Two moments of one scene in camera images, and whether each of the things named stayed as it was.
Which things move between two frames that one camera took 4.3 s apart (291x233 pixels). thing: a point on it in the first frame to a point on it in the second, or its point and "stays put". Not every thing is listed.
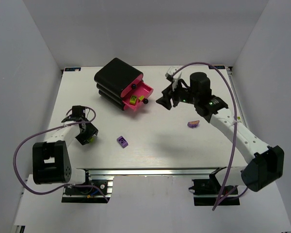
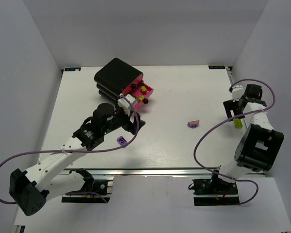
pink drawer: (136, 97) stays put
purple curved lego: (122, 141) stays put
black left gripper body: (86, 133) to (135, 120)
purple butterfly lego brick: (192, 124) stays put
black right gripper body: (173, 94) to (232, 107)
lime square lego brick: (141, 97) stays put
